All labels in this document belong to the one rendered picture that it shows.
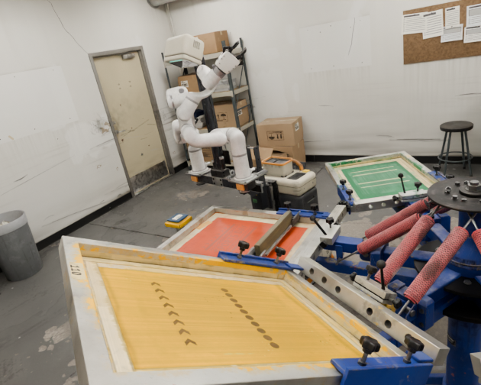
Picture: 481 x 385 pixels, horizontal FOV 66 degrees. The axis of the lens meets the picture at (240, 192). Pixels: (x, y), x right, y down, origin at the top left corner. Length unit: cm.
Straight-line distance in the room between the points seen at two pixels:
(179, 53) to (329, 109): 371
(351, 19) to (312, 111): 132
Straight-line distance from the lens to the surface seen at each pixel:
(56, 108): 533
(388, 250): 173
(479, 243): 141
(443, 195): 153
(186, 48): 225
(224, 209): 236
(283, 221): 195
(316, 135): 585
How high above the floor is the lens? 195
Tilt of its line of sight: 22 degrees down
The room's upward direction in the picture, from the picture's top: 11 degrees counter-clockwise
